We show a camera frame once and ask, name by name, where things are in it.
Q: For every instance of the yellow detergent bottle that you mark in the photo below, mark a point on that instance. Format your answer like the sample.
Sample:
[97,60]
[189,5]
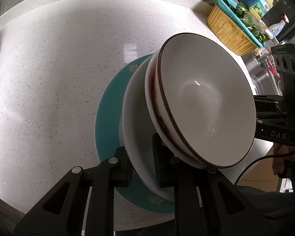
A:
[259,8]

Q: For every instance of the large white bowl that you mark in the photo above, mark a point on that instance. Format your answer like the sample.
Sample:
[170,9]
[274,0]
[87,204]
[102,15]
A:
[138,129]

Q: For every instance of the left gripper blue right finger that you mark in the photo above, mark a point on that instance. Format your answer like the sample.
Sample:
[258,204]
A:
[167,166]

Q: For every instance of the stainless steel sink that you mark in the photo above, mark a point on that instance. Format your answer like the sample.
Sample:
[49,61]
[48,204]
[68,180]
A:
[263,80]

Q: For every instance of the teal floral deep plate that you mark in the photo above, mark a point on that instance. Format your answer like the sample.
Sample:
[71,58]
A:
[107,133]

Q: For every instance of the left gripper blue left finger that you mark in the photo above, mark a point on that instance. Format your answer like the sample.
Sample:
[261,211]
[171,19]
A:
[123,169]

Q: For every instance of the person's right hand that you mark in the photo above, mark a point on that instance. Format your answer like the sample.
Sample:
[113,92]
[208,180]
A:
[280,164]

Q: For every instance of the pink floral small bowl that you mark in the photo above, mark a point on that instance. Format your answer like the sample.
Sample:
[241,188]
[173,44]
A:
[206,98]

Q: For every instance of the yellow basin with teal colander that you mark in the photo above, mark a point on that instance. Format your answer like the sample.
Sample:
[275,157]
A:
[233,34]

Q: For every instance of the small white bowl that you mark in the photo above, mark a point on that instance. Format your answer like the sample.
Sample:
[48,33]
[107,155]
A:
[167,133]

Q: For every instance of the white spray bottle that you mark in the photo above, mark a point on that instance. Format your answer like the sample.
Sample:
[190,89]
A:
[276,28]

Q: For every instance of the green leafy vegetables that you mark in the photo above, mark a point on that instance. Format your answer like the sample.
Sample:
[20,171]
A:
[242,14]

